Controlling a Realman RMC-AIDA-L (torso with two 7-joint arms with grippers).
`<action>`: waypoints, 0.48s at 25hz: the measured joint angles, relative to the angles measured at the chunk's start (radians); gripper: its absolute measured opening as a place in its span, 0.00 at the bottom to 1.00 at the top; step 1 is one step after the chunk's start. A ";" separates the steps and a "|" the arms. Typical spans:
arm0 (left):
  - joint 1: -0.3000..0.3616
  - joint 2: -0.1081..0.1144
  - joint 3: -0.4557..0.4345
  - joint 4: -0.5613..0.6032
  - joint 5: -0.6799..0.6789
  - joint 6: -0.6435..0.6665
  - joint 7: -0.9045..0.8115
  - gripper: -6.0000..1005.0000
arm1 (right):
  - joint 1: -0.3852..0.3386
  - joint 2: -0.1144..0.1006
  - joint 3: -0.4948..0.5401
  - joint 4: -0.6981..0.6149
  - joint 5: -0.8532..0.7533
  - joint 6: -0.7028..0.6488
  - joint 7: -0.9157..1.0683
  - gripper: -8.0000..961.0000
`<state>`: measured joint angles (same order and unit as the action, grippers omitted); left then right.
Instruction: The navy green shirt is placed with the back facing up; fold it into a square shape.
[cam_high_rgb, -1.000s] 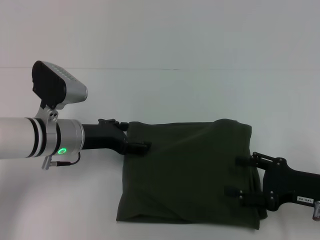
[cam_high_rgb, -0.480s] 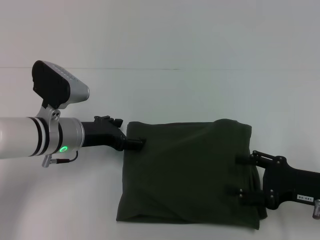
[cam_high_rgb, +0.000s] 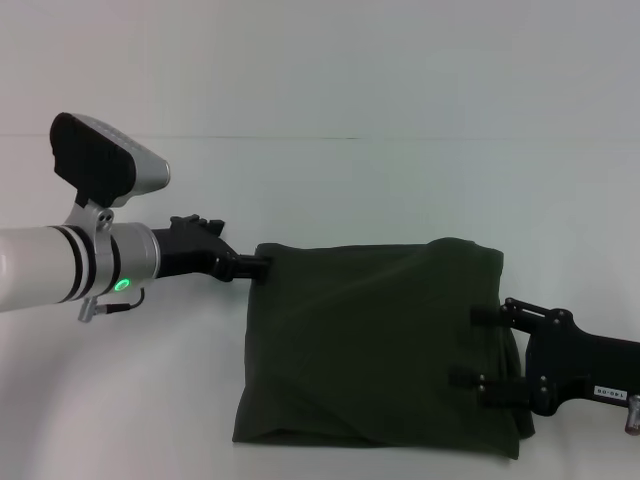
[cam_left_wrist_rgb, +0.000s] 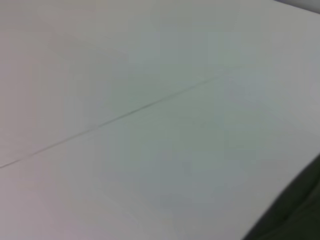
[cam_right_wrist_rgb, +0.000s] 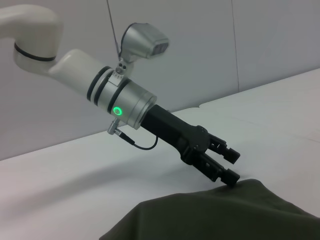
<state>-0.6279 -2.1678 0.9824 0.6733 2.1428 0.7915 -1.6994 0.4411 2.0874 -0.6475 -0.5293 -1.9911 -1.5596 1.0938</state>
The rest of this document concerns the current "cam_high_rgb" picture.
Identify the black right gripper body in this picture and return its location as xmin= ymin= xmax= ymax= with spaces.
xmin=522 ymin=308 xmax=640 ymax=417

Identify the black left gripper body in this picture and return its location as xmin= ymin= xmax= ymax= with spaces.
xmin=149 ymin=222 xmax=239 ymax=284

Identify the dark green shirt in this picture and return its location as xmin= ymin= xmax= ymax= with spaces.
xmin=232 ymin=237 xmax=536 ymax=460

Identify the grey cable with metal plug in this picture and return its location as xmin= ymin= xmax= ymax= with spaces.
xmin=622 ymin=393 xmax=640 ymax=432

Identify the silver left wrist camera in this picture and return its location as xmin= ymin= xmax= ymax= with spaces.
xmin=49 ymin=112 xmax=171 ymax=234

